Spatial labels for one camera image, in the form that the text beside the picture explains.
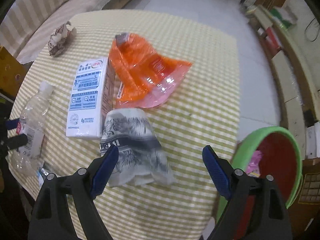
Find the pink snack bag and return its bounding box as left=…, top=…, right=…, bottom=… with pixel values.
left=246, top=150, right=263, bottom=178

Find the blue grey foil wrapper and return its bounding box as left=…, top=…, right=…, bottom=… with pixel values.
left=36, top=162, right=50, bottom=188

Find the white blue milk carton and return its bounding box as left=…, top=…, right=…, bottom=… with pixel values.
left=66, top=57, right=115, bottom=140

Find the green red trash bin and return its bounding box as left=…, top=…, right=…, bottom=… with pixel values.
left=216, top=126, right=303, bottom=240

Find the clear plastic bottle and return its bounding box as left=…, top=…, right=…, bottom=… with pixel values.
left=11, top=81, right=54, bottom=176

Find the wooden side cabinet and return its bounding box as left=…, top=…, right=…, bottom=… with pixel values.
left=0, top=46, right=27, bottom=98

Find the crushed patterned paper cup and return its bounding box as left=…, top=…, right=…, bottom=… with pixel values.
left=100, top=108, right=175, bottom=187

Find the crumpled red-white paper ball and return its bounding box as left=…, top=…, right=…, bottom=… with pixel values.
left=47, top=21, right=76, bottom=57

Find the yellow checkered table mat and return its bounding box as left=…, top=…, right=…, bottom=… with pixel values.
left=10, top=10, right=240, bottom=239

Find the long tv cabinet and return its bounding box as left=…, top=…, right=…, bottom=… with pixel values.
left=246, top=5, right=319, bottom=159

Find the striped beige sofa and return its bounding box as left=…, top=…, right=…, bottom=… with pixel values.
left=1, top=0, right=111, bottom=64

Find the orange plastic snack bag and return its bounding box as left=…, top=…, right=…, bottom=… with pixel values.
left=109, top=33, right=192, bottom=108

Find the red book in cabinet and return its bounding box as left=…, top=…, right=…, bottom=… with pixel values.
left=261, top=27, right=283, bottom=56

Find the green box on cabinet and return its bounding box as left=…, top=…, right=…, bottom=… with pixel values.
left=270, top=6, right=298, bottom=29

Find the television cable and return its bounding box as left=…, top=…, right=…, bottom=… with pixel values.
left=305, top=16, right=320, bottom=42

